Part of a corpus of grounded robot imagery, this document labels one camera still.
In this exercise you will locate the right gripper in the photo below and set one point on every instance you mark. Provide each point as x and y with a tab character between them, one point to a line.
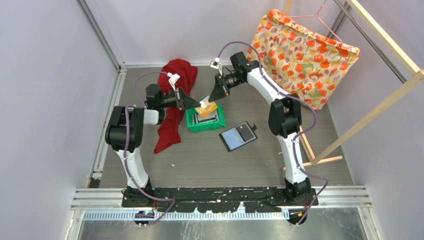
219	92

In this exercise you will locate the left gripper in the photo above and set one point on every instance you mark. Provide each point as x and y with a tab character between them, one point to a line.
183	101

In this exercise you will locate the green plastic bin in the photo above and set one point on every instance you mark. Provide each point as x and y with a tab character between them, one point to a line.
196	123

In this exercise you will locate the black card holder wallet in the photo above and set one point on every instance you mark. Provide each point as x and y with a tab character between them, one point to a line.
238	136

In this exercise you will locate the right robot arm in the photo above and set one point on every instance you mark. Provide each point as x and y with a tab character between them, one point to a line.
284	119

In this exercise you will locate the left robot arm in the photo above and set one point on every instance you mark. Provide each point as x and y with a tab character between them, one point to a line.
124	132

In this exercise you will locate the red cloth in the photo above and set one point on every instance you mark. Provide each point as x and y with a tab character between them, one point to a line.
168	132

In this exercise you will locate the floral fabric bag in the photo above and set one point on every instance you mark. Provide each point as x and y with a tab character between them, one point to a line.
300	60

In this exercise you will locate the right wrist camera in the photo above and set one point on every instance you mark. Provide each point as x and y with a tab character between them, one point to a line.
216	64

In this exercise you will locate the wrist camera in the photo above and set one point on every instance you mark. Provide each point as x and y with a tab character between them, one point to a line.
216	64
173	78

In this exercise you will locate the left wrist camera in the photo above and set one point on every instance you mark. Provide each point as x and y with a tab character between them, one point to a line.
173	78

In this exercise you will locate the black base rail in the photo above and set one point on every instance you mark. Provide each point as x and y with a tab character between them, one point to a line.
265	199

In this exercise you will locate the wooden frame rack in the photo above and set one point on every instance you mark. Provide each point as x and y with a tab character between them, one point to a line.
379	108

